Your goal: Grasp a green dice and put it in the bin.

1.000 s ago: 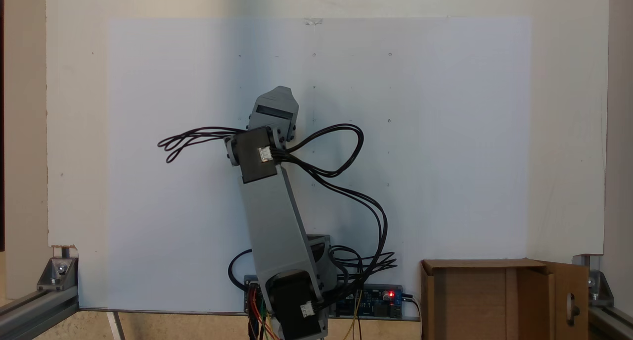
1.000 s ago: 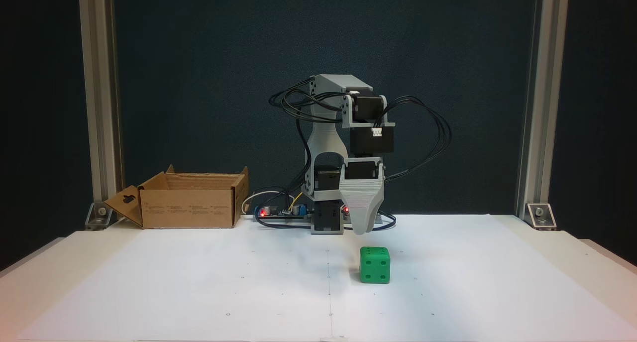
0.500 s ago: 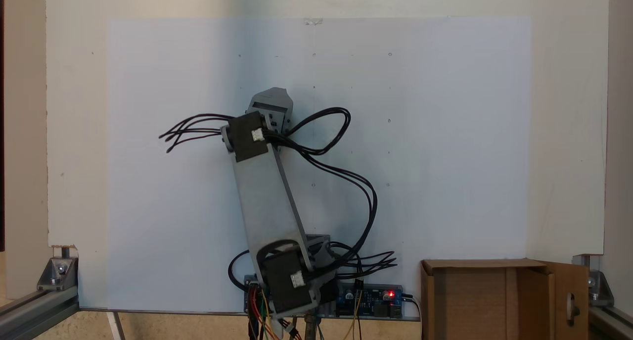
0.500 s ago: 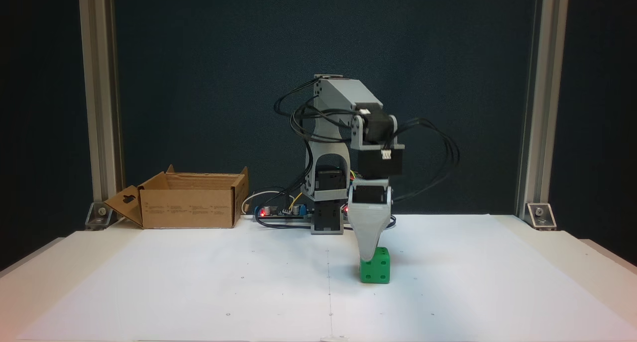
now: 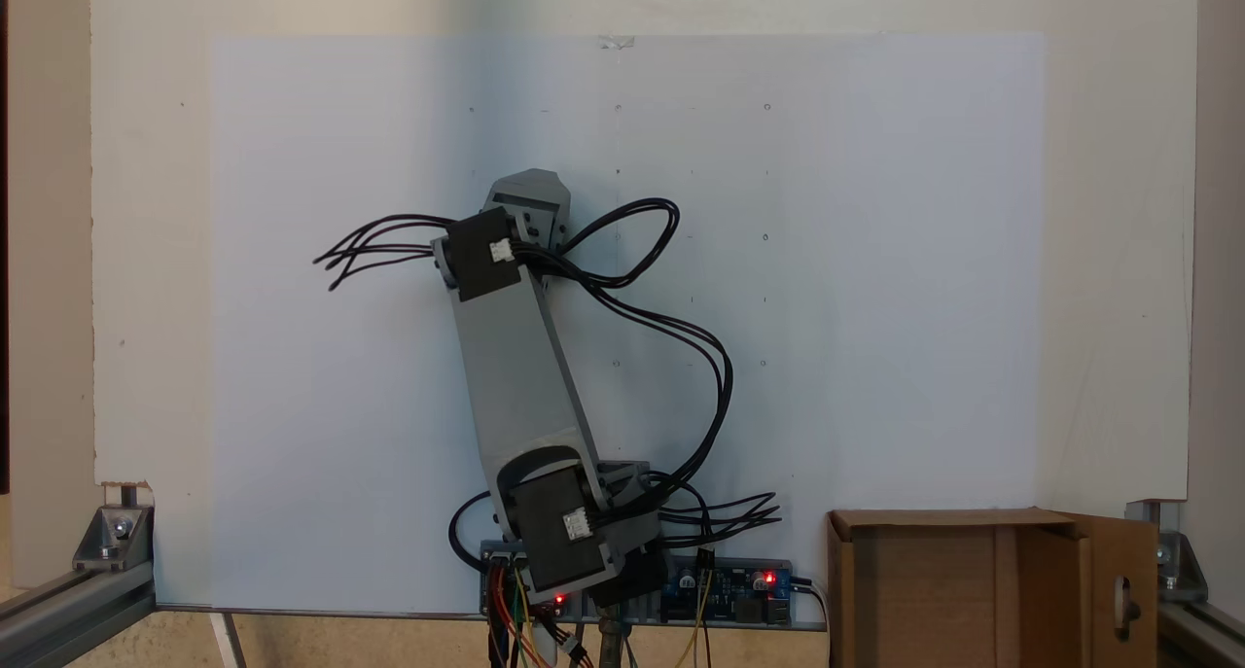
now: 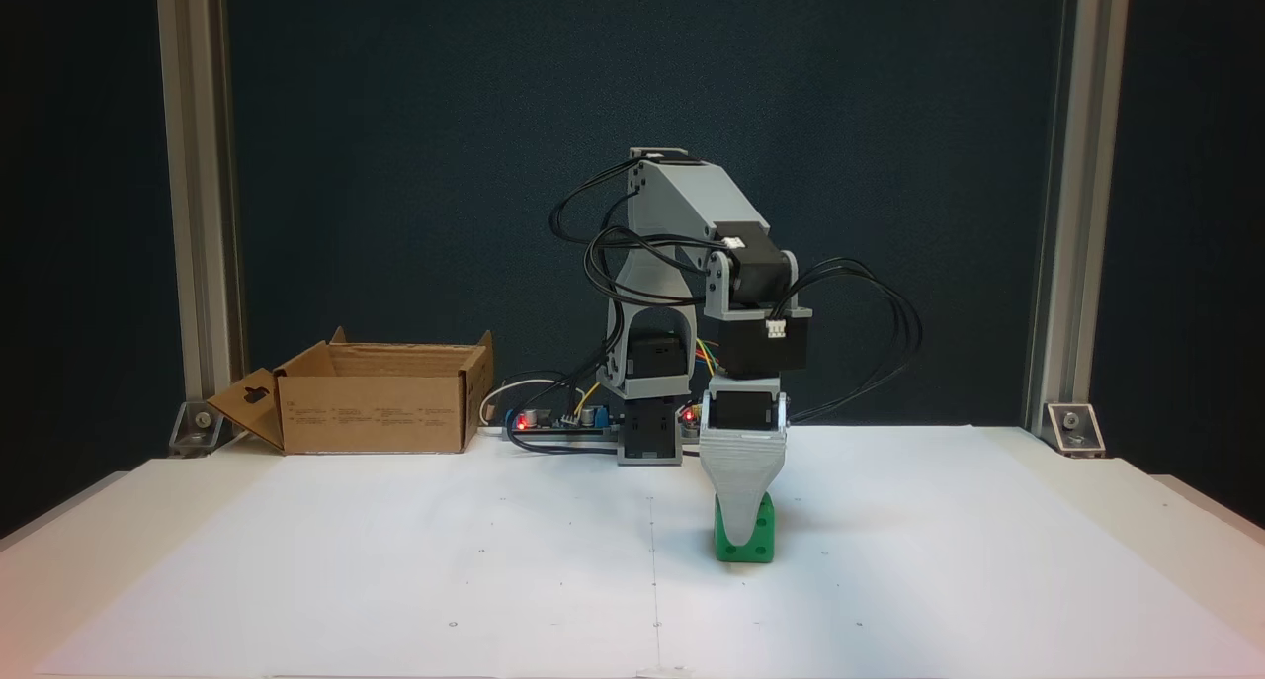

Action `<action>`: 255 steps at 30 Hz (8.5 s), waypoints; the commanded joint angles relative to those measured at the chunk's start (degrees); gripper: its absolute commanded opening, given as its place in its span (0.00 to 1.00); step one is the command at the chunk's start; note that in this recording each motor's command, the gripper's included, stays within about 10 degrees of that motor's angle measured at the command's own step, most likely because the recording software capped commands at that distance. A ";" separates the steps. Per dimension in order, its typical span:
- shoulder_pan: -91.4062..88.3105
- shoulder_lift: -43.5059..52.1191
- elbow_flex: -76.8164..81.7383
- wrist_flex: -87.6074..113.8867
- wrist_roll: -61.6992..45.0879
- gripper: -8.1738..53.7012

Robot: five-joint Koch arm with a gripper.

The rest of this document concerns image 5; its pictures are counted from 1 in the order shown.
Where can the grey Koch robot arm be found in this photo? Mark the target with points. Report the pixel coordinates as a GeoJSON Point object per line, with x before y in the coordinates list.
{"type": "Point", "coordinates": [515, 376]}

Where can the brown cardboard box bin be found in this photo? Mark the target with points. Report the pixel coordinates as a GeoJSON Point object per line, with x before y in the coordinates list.
{"type": "Point", "coordinates": [924, 590]}

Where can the clear tape piece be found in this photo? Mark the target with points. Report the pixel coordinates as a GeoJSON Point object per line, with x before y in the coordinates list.
{"type": "Point", "coordinates": [616, 42]}

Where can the blue circuit board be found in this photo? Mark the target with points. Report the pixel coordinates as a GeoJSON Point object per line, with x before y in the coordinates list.
{"type": "Point", "coordinates": [749, 590]}

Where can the metal clamp post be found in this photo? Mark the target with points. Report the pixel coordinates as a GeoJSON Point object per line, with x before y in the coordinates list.
{"type": "Point", "coordinates": [613, 644]}

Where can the metal corner bracket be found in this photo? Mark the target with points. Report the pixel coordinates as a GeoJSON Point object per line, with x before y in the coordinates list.
{"type": "Point", "coordinates": [117, 537]}
{"type": "Point", "coordinates": [1177, 561]}

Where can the aluminium frame profile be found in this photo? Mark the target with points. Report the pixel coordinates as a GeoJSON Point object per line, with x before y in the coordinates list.
{"type": "Point", "coordinates": [58, 615]}
{"type": "Point", "coordinates": [1201, 634]}

